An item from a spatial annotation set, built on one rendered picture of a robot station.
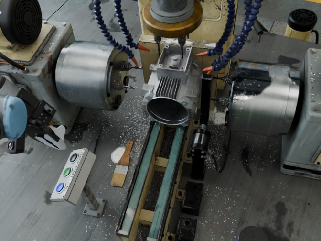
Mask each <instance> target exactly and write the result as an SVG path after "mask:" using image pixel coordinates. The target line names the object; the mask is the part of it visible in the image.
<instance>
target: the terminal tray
mask: <svg viewBox="0 0 321 241"><path fill-rule="evenodd" d="M181 56H182V55H181V46H177V45H168V44H165V45H164V47H163V50H162V53H161V55H160V59H159V61H158V64H157V67H156V69H157V79H158V81H159V80H160V78H161V79H163V77H164V79H165V77H166V78H167V79H168V77H169V80H170V78H171V79H172V80H173V78H174V80H175V79H176V78H177V81H178V79H179V82H181V80H182V83H183V84H187V81H188V76H189V73H190V69H191V66H192V60H193V56H192V47H185V46H183V59H182V58H181ZM168 58H169V59H168ZM184 58H185V59H184ZM181 61H182V62H181ZM163 65H164V66H163ZM163 67H164V68H163Z"/></svg>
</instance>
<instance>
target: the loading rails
mask: <svg viewBox="0 0 321 241"><path fill-rule="evenodd" d="M155 123H156V124H155ZM156 125H157V126H158V127H157V126H156ZM180 125H181V124H180ZM180 125H179V126H178V127H177V125H176V127H175V125H174V127H173V125H172V126H171V125H169V127H172V128H176V132H175V136H174V140H173V143H172V147H171V152H170V156H169V158H168V159H167V158H162V157H159V155H160V151H161V147H162V143H163V140H164V136H165V133H166V130H167V127H168V125H167V126H166V124H164V125H163V124H161V123H160V124H159V122H158V121H153V122H152V121H150V125H149V128H148V131H147V134H146V138H145V141H144V143H143V145H142V148H141V151H140V156H139V159H138V162H137V165H136V168H135V172H134V174H133V178H132V179H131V182H130V185H129V188H128V193H127V196H126V199H125V203H124V206H123V209H122V211H121V214H120V218H119V221H118V222H117V225H116V228H115V234H116V235H117V237H118V239H119V240H120V241H135V239H136V235H137V232H138V229H139V224H144V225H148V226H151V227H150V231H149V235H148V237H147V241H174V239H175V233H171V232H168V228H169V224H170V220H171V215H172V210H173V206H174V202H175V200H177V201H181V202H183V197H184V192H185V190H183V189H178V185H179V181H180V177H181V172H182V167H183V163H184V162H187V163H192V158H191V154H190V153H189V152H187V151H186V150H187V146H188V141H189V138H190V133H191V129H198V128H199V120H197V119H194V118H193V120H192V121H190V122H189V125H188V126H185V127H183V126H182V125H181V126H180ZM155 129H156V130H155ZM179 129H180V131H178V130H179ZM179 132H180V134H179ZM155 171H159V172H164V173H165V174H164V178H163V182H162V185H161V189H160V194H159V197H158V201H157V205H156V208H155V211H150V210H146V209H144V207H145V204H146V200H147V197H148V193H149V190H150V185H151V182H152V179H153V175H154V172H155Z"/></svg>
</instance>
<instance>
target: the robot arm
mask: <svg viewBox="0 0 321 241"><path fill-rule="evenodd" d="M46 104H47V105H48V106H49V107H50V108H52V109H53V110H52V111H51V110H50V109H47V110H46V109H45V107H44V106H45V105H46ZM56 111H57V110H56V109H54V108H53V107H52V106H51V105H49V104H48V103H47V102H46V101H44V100H43V99H42V100H38V99H37V98H36V97H34V96H33V95H32V94H31V93H29V92H28V91H27V90H25V89H24V88H23V87H22V88H20V89H19V88H18V87H17V86H16V85H14V84H13V83H12V82H10V81H9V80H8V79H7V78H5V77H4V76H3V75H1V74H0V140H1V139H3V138H8V148H7V153H9V154H19V153H23V152H24V151H25V134H27V135H28V136H30V137H31V138H33V139H34V140H36V141H38V142H40V143H42V144H46V145H48V146H50V147H53V148H55V149H58V150H66V149H67V147H66V145H65V143H64V134H65V127H64V126H63V125H61V126H59V127H58V128H56V127H54V126H52V125H50V126H47V125H48V123H50V121H51V119H52V117H53V116H54V115H55V113H56ZM50 112H51V113H50Z"/></svg>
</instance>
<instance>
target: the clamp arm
mask: <svg viewBox="0 0 321 241"><path fill-rule="evenodd" d="M212 80H213V75H210V74H202V78H201V98H200V118H199V128H200V127H203V126H204V127H205V128H206V130H208V124H209V113H210V102H211V91H212Z"/></svg>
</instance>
